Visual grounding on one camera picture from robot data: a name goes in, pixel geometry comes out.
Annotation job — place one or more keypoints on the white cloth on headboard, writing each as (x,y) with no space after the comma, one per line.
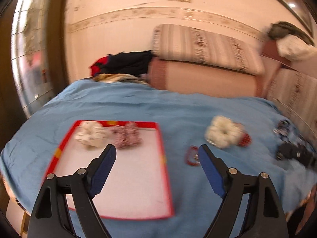
(295,49)

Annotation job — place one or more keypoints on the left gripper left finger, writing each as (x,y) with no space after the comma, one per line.
(50,216)

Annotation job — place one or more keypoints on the red white dotted scrunchie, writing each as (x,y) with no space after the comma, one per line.
(244,140)

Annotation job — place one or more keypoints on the black red clothes pile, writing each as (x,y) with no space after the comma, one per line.
(132,63)

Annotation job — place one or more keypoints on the striped floral side cushion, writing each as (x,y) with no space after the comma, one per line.
(294,94)

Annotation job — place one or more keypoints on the blue towel blanket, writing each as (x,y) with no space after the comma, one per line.
(183,120)

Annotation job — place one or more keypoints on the striped floral pillow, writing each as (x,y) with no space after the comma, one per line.
(182,43)

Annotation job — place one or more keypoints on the white cherry print scrunchie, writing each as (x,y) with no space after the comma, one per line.
(92,134)

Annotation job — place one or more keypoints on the cream dotted organza scrunchie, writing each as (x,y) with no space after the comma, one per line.
(223,132)

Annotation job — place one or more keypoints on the dark green garment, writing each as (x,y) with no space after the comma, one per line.
(282,29)

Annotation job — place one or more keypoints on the red shallow gift box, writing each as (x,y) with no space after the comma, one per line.
(137,187)

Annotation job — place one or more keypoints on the red plaid scrunchie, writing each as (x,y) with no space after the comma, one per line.
(126,136)

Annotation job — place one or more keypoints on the leopard print blanket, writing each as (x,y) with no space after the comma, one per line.
(119,78)

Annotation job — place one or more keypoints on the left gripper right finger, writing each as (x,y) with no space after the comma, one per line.
(264,216)

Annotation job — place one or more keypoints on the pink quilted bolster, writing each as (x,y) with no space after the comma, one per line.
(189,78)

